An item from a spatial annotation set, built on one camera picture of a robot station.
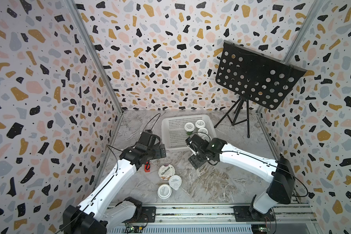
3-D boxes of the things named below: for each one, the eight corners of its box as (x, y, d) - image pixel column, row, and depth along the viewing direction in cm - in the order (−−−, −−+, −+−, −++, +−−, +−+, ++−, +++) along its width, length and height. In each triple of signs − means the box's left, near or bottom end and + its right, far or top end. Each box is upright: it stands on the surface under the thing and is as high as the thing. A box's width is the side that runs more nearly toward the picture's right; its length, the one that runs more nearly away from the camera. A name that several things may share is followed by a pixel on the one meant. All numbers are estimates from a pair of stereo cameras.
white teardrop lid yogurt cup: (167, 185, 86) (166, 181, 80) (174, 176, 89) (173, 172, 84) (177, 193, 83) (176, 189, 78) (183, 184, 86) (183, 179, 81)
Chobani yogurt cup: (165, 184, 86) (164, 181, 81) (157, 173, 90) (155, 169, 86) (177, 175, 89) (176, 171, 85) (169, 164, 94) (168, 160, 89)
